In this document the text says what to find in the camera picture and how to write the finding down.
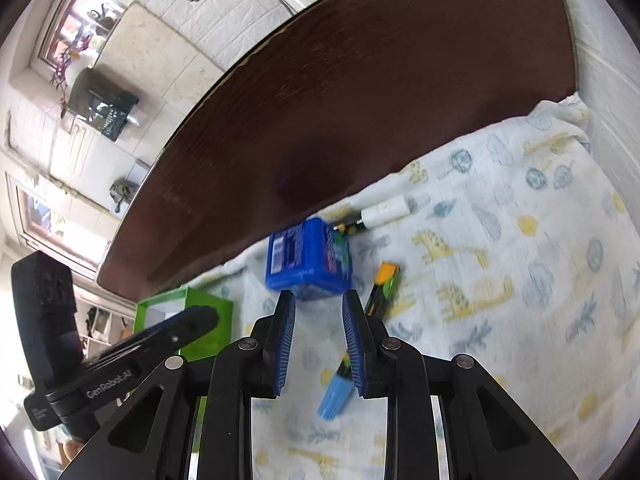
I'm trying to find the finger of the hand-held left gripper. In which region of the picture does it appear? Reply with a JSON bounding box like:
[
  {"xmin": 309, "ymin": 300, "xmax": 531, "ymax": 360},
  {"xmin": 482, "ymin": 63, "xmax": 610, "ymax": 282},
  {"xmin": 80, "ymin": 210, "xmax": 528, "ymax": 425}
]
[{"xmin": 84, "ymin": 305, "xmax": 221, "ymax": 378}]

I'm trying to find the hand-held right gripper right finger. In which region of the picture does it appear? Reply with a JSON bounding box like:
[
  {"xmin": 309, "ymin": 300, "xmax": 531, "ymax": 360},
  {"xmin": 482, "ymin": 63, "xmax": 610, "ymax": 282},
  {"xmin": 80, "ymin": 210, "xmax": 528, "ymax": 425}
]
[{"xmin": 341, "ymin": 290, "xmax": 581, "ymax": 480}]

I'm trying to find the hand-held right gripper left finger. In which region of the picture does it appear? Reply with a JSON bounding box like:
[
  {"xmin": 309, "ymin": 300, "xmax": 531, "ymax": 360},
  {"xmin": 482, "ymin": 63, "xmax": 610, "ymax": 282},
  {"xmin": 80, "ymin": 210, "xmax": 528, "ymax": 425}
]
[{"xmin": 60, "ymin": 290, "xmax": 296, "ymax": 480}]

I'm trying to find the large green cardboard box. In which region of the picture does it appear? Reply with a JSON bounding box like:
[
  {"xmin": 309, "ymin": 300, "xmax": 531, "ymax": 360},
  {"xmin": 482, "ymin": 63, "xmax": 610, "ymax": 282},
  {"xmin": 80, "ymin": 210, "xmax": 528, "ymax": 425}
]
[{"xmin": 135, "ymin": 286, "xmax": 235, "ymax": 361}]

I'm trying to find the blue cap highlighter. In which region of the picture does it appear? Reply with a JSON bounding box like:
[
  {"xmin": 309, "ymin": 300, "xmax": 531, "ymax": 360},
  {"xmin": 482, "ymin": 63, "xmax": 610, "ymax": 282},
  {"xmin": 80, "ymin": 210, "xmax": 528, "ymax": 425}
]
[{"xmin": 317, "ymin": 352, "xmax": 362, "ymax": 420}]

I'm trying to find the person's left hand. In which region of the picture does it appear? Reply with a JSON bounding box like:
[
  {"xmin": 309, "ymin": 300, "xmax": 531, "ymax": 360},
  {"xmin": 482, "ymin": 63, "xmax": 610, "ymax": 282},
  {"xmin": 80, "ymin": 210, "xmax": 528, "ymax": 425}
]
[{"xmin": 62, "ymin": 437, "xmax": 88, "ymax": 461}]

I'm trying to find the orange cap highlighter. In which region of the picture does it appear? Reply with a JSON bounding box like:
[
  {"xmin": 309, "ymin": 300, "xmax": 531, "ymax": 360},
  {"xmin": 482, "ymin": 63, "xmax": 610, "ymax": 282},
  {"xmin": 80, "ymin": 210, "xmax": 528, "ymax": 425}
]
[{"xmin": 364, "ymin": 260, "xmax": 402, "ymax": 321}]

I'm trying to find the blue plastic box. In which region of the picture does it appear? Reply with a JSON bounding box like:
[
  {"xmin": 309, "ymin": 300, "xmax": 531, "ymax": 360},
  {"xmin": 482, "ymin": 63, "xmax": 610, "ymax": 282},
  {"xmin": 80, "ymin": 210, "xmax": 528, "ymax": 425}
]
[{"xmin": 265, "ymin": 217, "xmax": 354, "ymax": 302}]

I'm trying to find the window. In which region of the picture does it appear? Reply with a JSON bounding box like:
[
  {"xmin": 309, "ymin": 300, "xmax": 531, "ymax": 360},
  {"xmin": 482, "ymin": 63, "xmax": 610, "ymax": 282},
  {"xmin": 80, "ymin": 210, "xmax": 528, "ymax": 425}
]
[
  {"xmin": 30, "ymin": 0, "xmax": 126, "ymax": 76},
  {"xmin": 7, "ymin": 172, "xmax": 108, "ymax": 281}
]

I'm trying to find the giraffe printed blanket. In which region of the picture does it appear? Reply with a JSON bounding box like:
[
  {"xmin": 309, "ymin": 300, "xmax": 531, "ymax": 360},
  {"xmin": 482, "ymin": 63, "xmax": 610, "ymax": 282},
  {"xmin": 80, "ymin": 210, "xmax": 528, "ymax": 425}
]
[{"xmin": 190, "ymin": 95, "xmax": 640, "ymax": 480}]

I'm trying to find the small dark metal fixture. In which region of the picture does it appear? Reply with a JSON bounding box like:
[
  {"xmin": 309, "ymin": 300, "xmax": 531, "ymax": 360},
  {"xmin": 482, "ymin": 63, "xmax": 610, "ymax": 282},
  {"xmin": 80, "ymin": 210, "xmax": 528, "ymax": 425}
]
[{"xmin": 109, "ymin": 177, "xmax": 140, "ymax": 216}]

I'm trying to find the black kitchen appliance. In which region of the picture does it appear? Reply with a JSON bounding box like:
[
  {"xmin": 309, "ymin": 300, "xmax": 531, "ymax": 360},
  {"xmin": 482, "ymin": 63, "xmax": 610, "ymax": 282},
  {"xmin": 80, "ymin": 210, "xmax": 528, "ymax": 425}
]
[{"xmin": 66, "ymin": 67, "xmax": 142, "ymax": 142}]

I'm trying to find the purple hanging plant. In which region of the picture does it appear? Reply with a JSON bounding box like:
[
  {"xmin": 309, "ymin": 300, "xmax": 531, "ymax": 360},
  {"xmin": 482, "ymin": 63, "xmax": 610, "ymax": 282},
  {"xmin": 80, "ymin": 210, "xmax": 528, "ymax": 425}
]
[{"xmin": 49, "ymin": 42, "xmax": 93, "ymax": 121}]

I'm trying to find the beige stone countertop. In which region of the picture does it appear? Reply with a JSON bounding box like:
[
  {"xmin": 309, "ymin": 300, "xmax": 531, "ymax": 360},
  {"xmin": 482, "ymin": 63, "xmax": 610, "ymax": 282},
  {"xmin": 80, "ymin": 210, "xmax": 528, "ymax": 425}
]
[{"xmin": 90, "ymin": 2, "xmax": 223, "ymax": 106}]

